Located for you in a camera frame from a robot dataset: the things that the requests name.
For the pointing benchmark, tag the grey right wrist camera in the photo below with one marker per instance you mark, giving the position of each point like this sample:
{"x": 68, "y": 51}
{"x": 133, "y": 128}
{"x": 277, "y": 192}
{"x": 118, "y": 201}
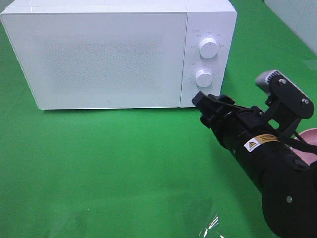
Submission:
{"x": 287, "y": 103}

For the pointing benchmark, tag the white microwave oven body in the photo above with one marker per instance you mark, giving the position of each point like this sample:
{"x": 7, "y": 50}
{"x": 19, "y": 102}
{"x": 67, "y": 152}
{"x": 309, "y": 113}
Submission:
{"x": 215, "y": 18}

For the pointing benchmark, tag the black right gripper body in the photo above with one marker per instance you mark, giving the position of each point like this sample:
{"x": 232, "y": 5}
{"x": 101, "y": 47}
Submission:
{"x": 228, "y": 121}

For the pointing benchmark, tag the green table cloth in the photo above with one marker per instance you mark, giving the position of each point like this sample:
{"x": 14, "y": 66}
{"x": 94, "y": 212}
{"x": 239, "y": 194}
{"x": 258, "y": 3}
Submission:
{"x": 122, "y": 173}

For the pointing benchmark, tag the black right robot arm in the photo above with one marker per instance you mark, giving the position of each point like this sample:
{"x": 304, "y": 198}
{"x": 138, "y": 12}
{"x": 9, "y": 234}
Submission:
{"x": 288, "y": 185}

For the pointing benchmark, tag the white microwave door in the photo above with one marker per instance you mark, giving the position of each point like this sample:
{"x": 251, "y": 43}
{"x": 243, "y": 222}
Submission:
{"x": 94, "y": 61}

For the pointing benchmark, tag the upper white microwave knob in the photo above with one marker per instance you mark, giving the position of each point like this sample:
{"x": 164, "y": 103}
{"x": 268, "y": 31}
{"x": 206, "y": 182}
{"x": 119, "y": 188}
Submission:
{"x": 208, "y": 47}

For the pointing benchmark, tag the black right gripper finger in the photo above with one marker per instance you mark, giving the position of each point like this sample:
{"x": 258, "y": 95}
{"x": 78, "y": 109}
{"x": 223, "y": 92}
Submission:
{"x": 201, "y": 101}

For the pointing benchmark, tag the clear tape patch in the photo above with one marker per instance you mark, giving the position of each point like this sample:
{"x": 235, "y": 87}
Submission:
{"x": 201, "y": 219}

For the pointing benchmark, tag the white microwave knob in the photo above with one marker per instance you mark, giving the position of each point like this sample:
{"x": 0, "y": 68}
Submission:
{"x": 208, "y": 47}
{"x": 203, "y": 78}

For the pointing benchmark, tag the lower white microwave knob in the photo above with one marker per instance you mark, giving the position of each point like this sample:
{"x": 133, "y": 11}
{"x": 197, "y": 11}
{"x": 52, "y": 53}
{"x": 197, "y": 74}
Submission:
{"x": 203, "y": 78}

